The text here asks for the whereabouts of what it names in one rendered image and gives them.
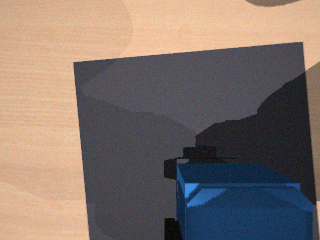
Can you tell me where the dark grey flat mat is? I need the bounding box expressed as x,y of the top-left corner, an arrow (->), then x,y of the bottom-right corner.
73,42 -> 320,240

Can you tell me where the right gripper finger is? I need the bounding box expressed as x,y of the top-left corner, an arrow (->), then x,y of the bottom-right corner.
165,218 -> 182,240

